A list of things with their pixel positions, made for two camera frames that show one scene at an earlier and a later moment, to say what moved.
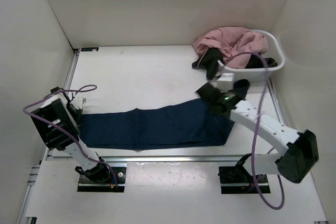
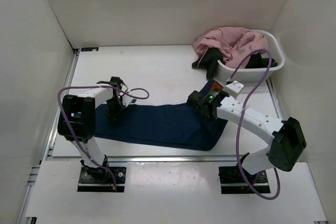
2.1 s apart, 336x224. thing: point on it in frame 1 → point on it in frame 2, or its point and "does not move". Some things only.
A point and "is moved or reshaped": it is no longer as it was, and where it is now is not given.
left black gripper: x=78 y=120 → x=114 y=116
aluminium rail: x=71 y=158 does not move
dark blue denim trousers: x=186 y=124 is moved or reshaped
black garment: x=208 y=59 does not move
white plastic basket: x=258 y=75 does not move
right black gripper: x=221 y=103 → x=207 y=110
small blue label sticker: x=90 y=49 does not move
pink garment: x=234 y=44 does not move
